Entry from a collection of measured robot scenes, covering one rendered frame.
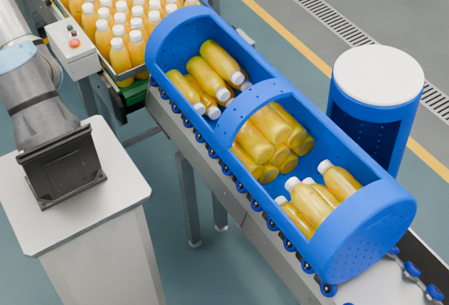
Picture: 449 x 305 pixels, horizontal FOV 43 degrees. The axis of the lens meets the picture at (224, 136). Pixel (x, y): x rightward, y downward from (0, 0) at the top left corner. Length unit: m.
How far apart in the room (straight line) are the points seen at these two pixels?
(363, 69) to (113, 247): 0.93
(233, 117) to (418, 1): 2.73
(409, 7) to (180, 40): 2.39
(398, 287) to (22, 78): 1.02
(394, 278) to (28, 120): 0.96
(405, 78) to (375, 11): 2.06
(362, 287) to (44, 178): 0.81
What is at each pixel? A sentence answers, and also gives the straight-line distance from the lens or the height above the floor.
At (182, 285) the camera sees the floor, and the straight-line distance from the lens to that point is 2.55.
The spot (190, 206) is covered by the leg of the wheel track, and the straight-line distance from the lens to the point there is 2.36.
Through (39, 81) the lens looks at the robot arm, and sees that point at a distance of 1.33.
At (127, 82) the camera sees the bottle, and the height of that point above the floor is 0.92.
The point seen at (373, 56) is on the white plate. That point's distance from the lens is 1.92.
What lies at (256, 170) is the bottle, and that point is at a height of 1.05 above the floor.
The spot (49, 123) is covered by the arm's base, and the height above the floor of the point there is 1.36.
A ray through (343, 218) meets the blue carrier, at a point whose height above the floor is 1.21.
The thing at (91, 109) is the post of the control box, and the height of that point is 0.78.
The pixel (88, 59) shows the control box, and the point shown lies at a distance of 1.90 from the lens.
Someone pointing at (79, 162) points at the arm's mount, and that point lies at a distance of 1.36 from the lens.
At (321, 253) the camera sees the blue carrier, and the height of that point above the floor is 1.14.
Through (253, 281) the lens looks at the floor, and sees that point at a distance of 2.54.
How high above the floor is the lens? 2.26
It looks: 48 degrees down
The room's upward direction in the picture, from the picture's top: 3 degrees counter-clockwise
